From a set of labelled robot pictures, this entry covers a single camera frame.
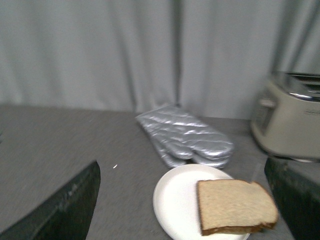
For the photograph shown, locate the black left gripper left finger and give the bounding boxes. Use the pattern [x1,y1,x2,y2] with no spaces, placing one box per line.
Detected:
[0,161,101,240]

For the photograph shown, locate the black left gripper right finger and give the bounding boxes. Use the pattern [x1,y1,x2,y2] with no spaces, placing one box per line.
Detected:
[264,157,320,240]

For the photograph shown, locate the brown bread slice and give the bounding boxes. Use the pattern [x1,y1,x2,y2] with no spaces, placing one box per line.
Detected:
[196,179,279,236]

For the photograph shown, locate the beige chrome toaster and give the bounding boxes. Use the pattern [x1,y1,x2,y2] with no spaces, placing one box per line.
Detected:
[250,72,320,162]

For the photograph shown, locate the white round plate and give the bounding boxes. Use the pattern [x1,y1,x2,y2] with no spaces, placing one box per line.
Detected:
[153,164,250,240]

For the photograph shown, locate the lower silver quilted oven mitt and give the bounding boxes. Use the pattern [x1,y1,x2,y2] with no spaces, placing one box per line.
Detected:
[151,140,231,169]

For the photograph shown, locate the silver quilted oven mitt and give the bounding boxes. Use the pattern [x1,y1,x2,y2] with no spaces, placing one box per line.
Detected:
[151,140,231,169]
[135,105,235,161]

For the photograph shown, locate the upper silver quilted oven mitt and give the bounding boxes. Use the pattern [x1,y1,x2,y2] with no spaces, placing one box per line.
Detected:
[135,105,235,161]

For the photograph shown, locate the grey curtain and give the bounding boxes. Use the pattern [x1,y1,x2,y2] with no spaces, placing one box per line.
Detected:
[0,0,320,119]

